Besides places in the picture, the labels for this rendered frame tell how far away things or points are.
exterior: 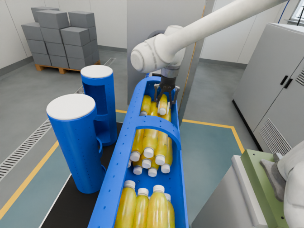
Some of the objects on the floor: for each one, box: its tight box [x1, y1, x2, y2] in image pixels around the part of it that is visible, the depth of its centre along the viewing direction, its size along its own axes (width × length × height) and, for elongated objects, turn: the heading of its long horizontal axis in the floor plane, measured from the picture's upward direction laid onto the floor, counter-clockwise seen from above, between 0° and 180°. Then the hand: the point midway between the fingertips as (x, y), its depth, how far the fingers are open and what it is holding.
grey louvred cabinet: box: [232, 23, 304, 156], centre depth 199 cm, size 54×215×145 cm, turn 167°
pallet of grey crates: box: [21, 6, 101, 74], centre depth 353 cm, size 120×80×119 cm
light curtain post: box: [178, 0, 215, 130], centre depth 165 cm, size 6×6×170 cm
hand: (163, 107), depth 89 cm, fingers open, 5 cm apart
